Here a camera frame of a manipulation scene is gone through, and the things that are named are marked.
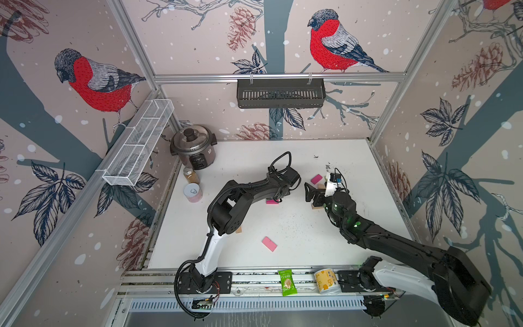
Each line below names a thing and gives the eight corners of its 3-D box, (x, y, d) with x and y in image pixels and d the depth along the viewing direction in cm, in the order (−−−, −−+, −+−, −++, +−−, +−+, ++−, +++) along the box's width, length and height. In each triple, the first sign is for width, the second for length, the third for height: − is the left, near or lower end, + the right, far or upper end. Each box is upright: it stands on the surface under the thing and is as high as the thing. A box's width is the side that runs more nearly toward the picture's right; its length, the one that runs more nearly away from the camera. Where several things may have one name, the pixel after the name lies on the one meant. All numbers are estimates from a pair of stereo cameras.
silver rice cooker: (179, 173, 108) (164, 148, 93) (187, 150, 119) (175, 125, 104) (215, 173, 108) (206, 148, 92) (220, 150, 118) (213, 124, 103)
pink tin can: (184, 202, 96) (181, 197, 92) (188, 188, 101) (185, 183, 98) (200, 202, 96) (198, 197, 92) (204, 188, 101) (201, 183, 98)
